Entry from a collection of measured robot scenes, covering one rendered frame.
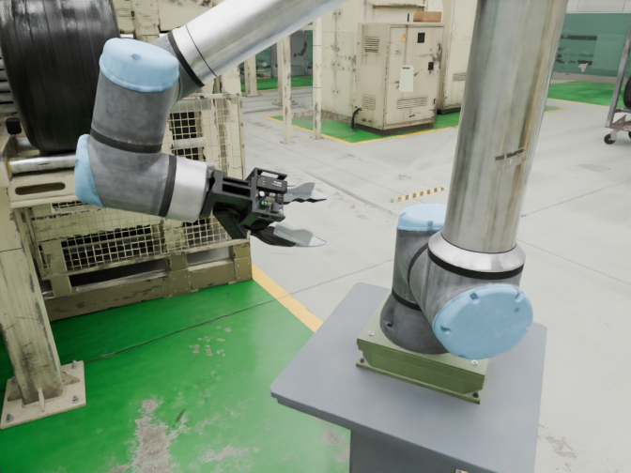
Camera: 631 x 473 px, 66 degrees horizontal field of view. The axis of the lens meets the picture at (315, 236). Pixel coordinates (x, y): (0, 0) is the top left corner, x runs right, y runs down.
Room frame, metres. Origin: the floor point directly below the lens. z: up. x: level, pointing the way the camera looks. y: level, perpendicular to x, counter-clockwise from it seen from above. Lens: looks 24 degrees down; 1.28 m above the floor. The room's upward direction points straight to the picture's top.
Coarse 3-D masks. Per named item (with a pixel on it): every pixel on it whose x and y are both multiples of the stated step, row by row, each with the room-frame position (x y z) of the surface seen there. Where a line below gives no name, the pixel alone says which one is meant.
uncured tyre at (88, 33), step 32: (0, 0) 1.33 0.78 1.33; (32, 0) 1.34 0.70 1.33; (64, 0) 1.37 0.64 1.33; (96, 0) 1.41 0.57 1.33; (0, 32) 1.30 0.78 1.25; (32, 32) 1.30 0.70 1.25; (64, 32) 1.33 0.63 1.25; (96, 32) 1.36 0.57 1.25; (32, 64) 1.28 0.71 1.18; (64, 64) 1.31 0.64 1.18; (96, 64) 1.35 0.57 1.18; (32, 96) 1.29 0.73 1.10; (64, 96) 1.31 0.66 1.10; (32, 128) 1.33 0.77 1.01; (64, 128) 1.34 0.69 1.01
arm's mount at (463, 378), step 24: (360, 336) 0.85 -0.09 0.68; (384, 336) 0.85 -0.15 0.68; (360, 360) 0.85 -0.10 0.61; (384, 360) 0.82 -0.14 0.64; (408, 360) 0.79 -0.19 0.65; (432, 360) 0.77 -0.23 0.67; (456, 360) 0.77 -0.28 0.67; (480, 360) 0.77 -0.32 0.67; (432, 384) 0.77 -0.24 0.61; (456, 384) 0.75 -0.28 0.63; (480, 384) 0.73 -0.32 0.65
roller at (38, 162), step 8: (64, 152) 1.42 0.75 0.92; (72, 152) 1.42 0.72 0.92; (8, 160) 1.35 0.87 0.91; (16, 160) 1.35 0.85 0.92; (24, 160) 1.36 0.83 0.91; (32, 160) 1.37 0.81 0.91; (40, 160) 1.37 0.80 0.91; (48, 160) 1.38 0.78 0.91; (56, 160) 1.39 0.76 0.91; (64, 160) 1.40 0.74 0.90; (72, 160) 1.41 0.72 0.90; (16, 168) 1.34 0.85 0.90; (24, 168) 1.35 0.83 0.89; (32, 168) 1.36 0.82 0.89; (40, 168) 1.37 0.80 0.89; (48, 168) 1.38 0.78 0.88; (56, 168) 1.40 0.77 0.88
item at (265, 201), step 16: (208, 176) 0.67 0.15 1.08; (224, 176) 0.67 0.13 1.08; (256, 176) 0.68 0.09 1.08; (208, 192) 0.65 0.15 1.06; (224, 192) 0.64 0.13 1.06; (240, 192) 0.67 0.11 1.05; (256, 192) 0.68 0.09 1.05; (272, 192) 0.69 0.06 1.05; (208, 208) 0.65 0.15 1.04; (224, 208) 0.68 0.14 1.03; (240, 208) 0.69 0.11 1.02; (256, 208) 0.66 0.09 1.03; (272, 208) 0.66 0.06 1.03; (240, 224) 0.68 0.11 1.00; (256, 224) 0.69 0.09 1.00
